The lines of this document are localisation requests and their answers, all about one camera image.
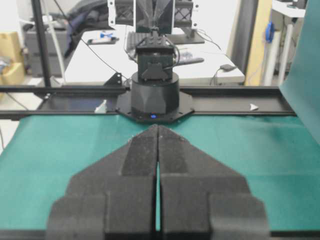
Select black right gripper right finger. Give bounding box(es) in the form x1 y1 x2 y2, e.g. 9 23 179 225
158 126 270 240

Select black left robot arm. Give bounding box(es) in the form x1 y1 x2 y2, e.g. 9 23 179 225
115 0 195 123

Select black vertical frame post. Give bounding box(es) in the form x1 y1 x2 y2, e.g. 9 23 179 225
31 0 51 87

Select black aluminium frame rail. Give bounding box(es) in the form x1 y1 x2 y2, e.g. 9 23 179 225
0 85 296 123

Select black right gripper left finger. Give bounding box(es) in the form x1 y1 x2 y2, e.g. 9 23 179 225
46 125 159 240

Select white desk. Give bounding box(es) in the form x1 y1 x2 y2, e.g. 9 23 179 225
65 26 245 87

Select cardboard boxes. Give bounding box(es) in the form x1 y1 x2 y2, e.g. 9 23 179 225
0 31 25 85

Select green table mat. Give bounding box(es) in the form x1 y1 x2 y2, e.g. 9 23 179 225
0 115 320 231

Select green backdrop sheet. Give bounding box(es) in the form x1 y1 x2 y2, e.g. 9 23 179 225
279 0 320 143

